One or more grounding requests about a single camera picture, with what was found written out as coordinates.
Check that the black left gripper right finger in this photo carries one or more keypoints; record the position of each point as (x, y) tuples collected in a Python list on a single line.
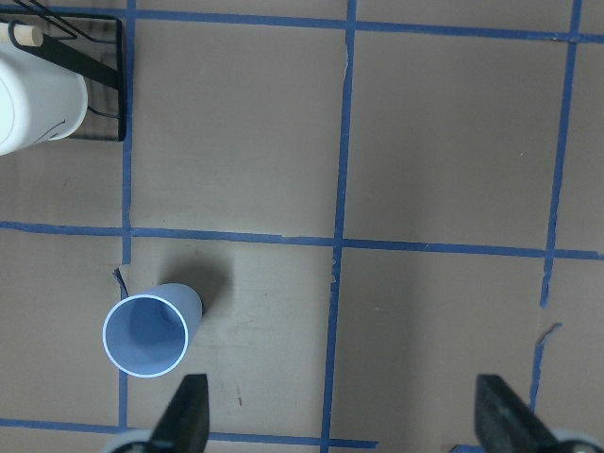
[(504, 423)]

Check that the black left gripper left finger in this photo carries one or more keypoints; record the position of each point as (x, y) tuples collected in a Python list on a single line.
[(185, 424)]

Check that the light blue plastic cup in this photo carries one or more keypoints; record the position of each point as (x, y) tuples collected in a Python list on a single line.
[(147, 335)]

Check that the white mug near rack end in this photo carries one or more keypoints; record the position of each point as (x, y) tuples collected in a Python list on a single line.
[(40, 101)]

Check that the wooden rack dowel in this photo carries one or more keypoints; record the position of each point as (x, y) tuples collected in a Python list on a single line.
[(24, 35)]

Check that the black wire mug rack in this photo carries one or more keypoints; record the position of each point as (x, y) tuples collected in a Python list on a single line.
[(91, 45)]

